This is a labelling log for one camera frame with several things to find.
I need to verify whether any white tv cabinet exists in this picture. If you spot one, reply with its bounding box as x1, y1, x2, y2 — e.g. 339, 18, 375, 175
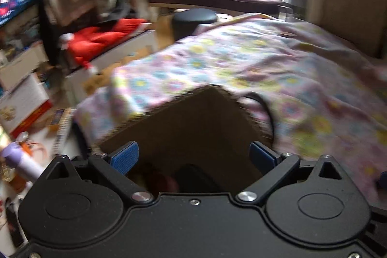
1, 41, 48, 90

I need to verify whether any floral fleece blanket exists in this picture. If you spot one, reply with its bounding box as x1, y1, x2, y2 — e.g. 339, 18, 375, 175
75, 14, 386, 207

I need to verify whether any white remote control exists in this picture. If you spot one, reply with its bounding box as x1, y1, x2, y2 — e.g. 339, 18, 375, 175
52, 107, 75, 156

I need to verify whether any black round stool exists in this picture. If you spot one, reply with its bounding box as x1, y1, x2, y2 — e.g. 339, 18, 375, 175
171, 8, 218, 41

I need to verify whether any red seat cushion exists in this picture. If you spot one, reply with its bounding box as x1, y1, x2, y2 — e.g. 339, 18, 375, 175
67, 18, 149, 68

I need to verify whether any purple white bottle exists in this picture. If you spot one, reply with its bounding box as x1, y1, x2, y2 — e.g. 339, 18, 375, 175
1, 142, 44, 183

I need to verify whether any desk calendar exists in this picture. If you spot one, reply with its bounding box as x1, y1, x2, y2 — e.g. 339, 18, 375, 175
1, 73, 52, 138

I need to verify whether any woven basket with fabric lining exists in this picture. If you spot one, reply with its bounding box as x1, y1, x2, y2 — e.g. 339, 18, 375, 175
98, 85, 275, 194

